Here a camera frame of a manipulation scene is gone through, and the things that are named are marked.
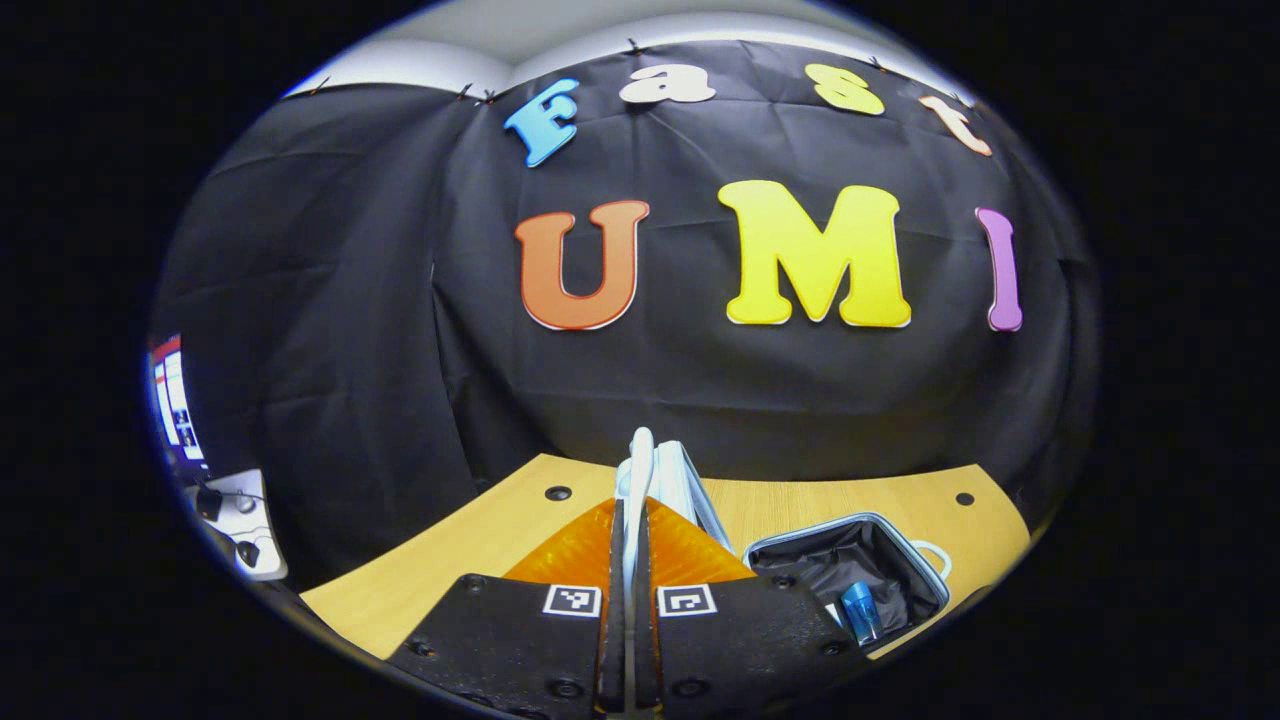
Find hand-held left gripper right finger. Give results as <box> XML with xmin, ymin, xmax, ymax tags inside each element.
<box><xmin>632</xmin><ymin>497</ymin><xmax>871</xmax><ymax>713</ymax></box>

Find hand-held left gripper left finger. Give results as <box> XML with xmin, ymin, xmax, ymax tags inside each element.
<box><xmin>388</xmin><ymin>497</ymin><xmax>629</xmax><ymax>716</ymax></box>

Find white suitcase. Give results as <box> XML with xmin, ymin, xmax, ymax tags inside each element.
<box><xmin>615</xmin><ymin>427</ymin><xmax>953</xmax><ymax>651</ymax></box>

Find blue skin care bottle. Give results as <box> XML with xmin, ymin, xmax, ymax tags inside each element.
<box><xmin>840</xmin><ymin>580</ymin><xmax>885</xmax><ymax>646</ymax></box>

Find black backdrop cloth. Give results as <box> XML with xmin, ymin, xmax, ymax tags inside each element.
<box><xmin>150</xmin><ymin>40</ymin><xmax>1101</xmax><ymax>591</ymax></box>

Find white side desk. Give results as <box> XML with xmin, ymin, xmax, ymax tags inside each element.
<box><xmin>185</xmin><ymin>468</ymin><xmax>291</xmax><ymax>583</ymax></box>

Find computer monitor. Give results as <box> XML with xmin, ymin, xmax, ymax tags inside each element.
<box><xmin>148</xmin><ymin>335</ymin><xmax>208</xmax><ymax>471</ymax></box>

